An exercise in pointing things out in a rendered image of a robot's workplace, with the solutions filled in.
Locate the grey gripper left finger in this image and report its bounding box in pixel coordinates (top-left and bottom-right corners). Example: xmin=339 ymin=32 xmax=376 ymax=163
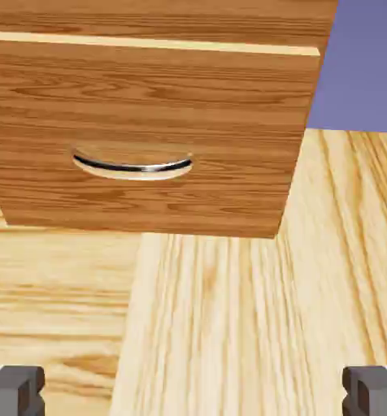
xmin=0 ymin=365 xmax=47 ymax=416

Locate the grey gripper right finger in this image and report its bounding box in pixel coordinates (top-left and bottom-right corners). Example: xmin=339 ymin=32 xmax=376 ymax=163
xmin=341 ymin=365 xmax=387 ymax=416

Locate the wooden drawer front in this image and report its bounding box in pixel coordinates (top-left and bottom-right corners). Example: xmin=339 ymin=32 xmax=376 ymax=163
xmin=0 ymin=30 xmax=322 ymax=241

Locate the wooden cabinet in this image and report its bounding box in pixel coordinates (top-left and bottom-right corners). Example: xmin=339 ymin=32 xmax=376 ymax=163
xmin=0 ymin=0 xmax=340 ymax=241

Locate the curved silver metal handle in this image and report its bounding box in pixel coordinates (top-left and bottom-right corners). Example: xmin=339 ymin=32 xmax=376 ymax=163
xmin=72 ymin=146 xmax=194 ymax=182

